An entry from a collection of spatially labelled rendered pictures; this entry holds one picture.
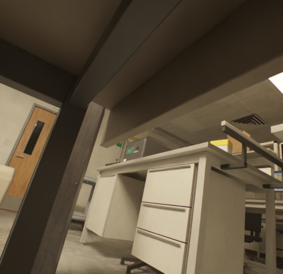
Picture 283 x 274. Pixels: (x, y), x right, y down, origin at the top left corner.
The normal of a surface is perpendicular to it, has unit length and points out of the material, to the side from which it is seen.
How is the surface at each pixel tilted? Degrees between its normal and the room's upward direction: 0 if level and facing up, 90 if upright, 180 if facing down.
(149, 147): 90
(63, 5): 180
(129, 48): 180
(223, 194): 90
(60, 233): 90
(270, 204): 90
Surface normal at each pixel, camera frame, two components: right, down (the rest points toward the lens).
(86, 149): 0.27, -0.31
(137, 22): -0.19, 0.91
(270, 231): -0.81, -0.36
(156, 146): 0.56, -0.20
